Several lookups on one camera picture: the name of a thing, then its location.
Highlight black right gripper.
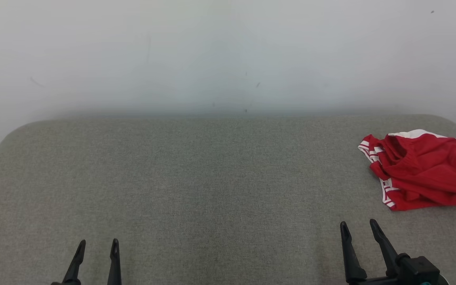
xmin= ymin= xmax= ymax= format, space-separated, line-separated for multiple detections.
xmin=340 ymin=218 xmax=401 ymax=285

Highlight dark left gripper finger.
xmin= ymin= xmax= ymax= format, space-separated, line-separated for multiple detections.
xmin=107 ymin=238 xmax=122 ymax=285
xmin=62 ymin=239 xmax=87 ymax=285

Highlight red white basketball shorts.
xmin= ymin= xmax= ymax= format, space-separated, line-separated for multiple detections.
xmin=358 ymin=129 xmax=456 ymax=198

